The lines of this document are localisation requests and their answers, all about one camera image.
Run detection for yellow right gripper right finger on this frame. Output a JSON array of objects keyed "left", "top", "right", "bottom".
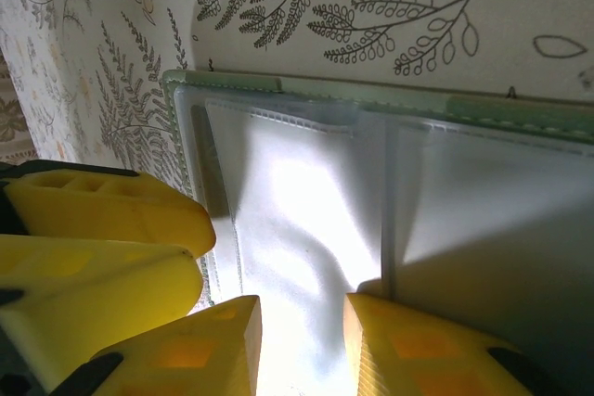
[{"left": 342, "top": 292, "right": 575, "bottom": 396}]

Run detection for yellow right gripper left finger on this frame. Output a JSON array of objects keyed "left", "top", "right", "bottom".
[{"left": 45, "top": 294, "right": 264, "bottom": 396}]

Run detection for floral patterned tablecloth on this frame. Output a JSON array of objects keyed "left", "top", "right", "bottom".
[{"left": 0, "top": 0, "right": 594, "bottom": 309}]

